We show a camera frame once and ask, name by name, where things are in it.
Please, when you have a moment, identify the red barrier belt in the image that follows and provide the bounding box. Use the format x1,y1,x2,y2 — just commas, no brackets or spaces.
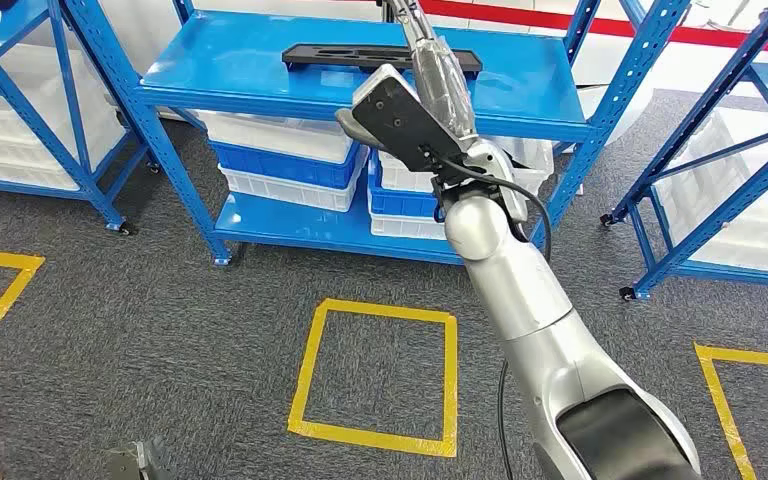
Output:
417,0,768,58

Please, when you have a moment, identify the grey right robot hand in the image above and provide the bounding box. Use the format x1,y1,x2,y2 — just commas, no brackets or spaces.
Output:
335,0,479,152

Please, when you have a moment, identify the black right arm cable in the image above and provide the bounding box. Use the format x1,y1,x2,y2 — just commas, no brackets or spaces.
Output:
431,156,553,480

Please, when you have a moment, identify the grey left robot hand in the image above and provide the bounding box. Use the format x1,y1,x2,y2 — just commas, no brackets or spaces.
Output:
135,435,168,480

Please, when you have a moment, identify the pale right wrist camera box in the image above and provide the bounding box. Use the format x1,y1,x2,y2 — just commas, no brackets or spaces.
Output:
352,63,420,111

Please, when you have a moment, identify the black right wrist camera bracket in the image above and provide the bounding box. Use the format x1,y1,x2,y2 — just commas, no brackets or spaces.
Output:
350,78,470,190

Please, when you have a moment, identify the black plastic panel part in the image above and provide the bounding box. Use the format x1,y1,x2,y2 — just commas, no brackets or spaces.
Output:
281,43,484,81

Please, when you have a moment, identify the yellow floor tape square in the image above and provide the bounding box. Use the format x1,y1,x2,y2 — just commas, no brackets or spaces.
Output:
0,246,46,378
693,342,768,480
287,298,459,460

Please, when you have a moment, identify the white car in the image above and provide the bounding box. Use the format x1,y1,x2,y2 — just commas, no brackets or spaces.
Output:
95,0,768,147

